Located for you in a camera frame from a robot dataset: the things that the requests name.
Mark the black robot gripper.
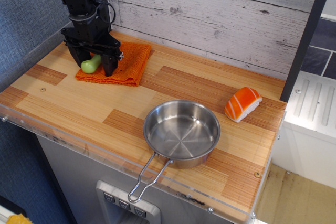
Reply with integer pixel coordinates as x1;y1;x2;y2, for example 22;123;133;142
61;11;123;77

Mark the green spatula with grey blade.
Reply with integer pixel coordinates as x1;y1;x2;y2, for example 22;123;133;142
81;54;101;74

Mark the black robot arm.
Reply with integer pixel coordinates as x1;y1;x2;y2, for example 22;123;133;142
61;0;123;77

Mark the orange folded towel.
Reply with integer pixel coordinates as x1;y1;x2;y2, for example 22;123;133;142
76;42;151;87

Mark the grey dispenser control panel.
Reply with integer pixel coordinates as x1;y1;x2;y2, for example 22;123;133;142
96;180;161;223

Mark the toy salmon sushi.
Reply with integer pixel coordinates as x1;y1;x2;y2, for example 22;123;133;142
224;87;263;123

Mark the yellow object at corner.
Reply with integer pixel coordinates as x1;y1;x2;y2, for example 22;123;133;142
6;214;33;224

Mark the white ribbed appliance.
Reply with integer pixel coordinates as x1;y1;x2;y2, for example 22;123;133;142
272;71;335;187

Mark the black vertical frame post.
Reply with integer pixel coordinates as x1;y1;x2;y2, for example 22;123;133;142
280;0;327;102

